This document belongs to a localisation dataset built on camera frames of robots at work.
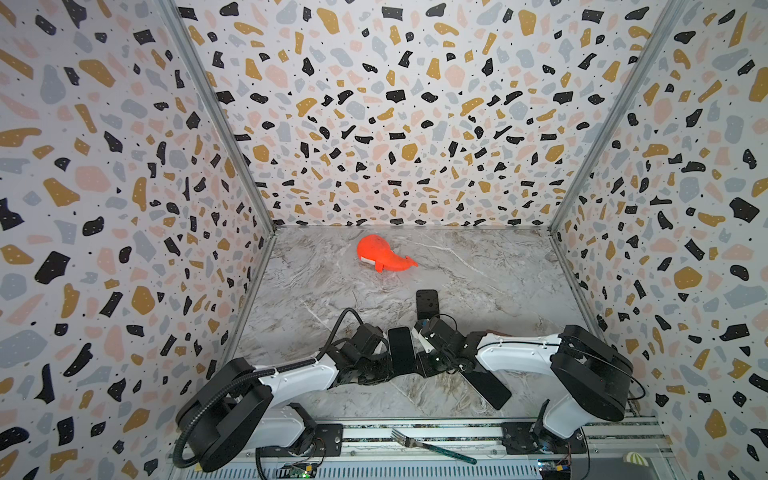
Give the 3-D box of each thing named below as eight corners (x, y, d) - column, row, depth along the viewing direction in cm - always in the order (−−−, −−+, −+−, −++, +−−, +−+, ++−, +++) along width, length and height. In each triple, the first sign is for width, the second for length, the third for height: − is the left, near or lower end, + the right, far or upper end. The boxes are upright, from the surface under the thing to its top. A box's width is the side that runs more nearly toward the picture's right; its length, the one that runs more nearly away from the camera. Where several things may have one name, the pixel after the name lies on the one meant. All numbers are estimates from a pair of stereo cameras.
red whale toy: (355, 263, 113) (352, 248, 106) (369, 246, 119) (367, 230, 112) (403, 285, 107) (404, 270, 100) (416, 266, 113) (417, 251, 106)
